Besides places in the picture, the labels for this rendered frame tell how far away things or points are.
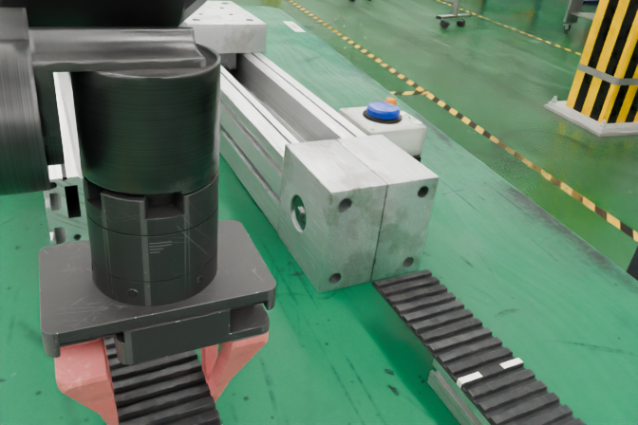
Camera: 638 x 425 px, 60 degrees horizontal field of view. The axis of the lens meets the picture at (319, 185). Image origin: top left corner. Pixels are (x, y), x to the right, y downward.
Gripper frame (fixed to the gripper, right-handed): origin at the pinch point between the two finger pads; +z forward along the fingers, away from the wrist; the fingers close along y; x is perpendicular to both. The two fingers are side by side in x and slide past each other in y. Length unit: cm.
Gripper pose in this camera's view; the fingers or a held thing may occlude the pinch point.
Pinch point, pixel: (162, 398)
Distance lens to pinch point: 34.1
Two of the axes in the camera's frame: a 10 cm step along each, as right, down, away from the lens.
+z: -1.0, 8.8, 4.7
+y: -9.0, 1.1, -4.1
